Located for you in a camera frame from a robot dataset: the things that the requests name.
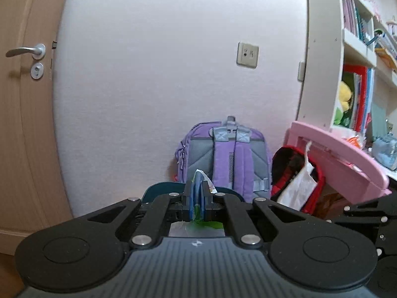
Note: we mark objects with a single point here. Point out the purple backpack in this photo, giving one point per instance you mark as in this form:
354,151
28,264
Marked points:
201,158

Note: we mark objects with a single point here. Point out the row of pink books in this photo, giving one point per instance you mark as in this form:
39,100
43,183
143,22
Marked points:
352,15

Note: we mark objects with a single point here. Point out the green and white wrapper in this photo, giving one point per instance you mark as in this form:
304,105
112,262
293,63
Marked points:
198,176

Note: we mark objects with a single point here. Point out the white bookshelf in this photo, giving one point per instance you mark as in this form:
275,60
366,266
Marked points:
322,52

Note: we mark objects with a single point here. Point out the blue cloth pouch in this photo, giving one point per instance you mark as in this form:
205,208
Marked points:
384,152

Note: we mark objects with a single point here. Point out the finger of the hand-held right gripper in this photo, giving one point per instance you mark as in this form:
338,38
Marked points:
366,211

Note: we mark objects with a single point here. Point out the silver door lock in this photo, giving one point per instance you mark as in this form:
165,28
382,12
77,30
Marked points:
37,70

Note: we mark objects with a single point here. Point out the beige wall socket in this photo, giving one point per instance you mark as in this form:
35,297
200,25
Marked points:
247,55

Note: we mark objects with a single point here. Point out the white paper bag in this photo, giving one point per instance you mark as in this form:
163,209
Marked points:
299,186

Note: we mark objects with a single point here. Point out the dark teal bin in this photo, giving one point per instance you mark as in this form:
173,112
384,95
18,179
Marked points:
161,189

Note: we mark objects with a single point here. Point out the pink desk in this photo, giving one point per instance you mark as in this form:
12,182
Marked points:
341,152

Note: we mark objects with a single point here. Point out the beige wall plate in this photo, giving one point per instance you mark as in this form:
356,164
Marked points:
301,71

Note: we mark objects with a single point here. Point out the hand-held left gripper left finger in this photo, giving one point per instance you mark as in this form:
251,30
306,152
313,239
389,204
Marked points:
193,198

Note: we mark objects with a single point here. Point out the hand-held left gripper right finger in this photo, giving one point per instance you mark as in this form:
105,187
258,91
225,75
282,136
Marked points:
202,198

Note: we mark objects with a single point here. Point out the red and black bag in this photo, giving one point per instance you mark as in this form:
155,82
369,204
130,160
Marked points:
282,167

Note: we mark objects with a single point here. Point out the brown wooden door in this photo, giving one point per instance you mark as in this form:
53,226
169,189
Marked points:
28,124

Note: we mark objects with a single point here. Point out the row of red books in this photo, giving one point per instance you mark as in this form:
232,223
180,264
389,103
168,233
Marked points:
359,99

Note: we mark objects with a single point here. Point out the yellow plush toy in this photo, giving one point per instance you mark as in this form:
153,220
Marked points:
343,94

